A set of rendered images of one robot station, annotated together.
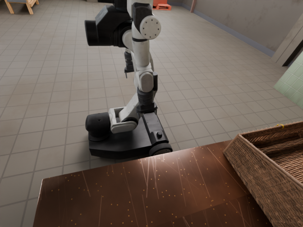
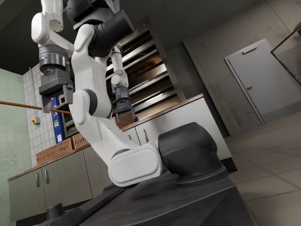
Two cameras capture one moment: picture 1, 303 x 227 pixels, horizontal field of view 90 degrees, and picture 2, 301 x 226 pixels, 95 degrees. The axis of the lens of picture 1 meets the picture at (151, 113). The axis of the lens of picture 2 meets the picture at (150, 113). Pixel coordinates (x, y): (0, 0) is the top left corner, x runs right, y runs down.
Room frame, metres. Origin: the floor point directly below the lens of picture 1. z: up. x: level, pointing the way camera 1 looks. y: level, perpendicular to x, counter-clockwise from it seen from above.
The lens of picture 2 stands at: (1.22, 0.67, 0.30)
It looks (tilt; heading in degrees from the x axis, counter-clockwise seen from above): 15 degrees up; 219
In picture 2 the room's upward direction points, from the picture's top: 20 degrees counter-clockwise
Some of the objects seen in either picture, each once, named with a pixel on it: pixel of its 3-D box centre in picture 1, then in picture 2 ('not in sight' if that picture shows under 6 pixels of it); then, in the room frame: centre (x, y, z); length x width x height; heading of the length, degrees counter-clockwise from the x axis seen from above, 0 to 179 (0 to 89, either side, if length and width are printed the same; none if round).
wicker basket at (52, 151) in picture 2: not in sight; (70, 145); (0.57, -1.28, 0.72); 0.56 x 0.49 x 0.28; 114
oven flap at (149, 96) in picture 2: not in sight; (112, 110); (0.10, -0.85, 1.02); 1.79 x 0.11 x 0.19; 113
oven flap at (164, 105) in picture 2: not in sight; (117, 127); (0.10, -0.85, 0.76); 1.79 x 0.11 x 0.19; 113
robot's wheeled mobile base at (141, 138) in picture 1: (126, 125); (142, 186); (0.83, 0.20, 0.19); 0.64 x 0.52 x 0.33; 113
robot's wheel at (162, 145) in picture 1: (160, 152); not in sight; (0.69, -0.13, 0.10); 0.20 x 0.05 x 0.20; 113
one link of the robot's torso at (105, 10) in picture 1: (115, 27); (105, 31); (0.81, 0.25, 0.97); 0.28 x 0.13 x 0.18; 113
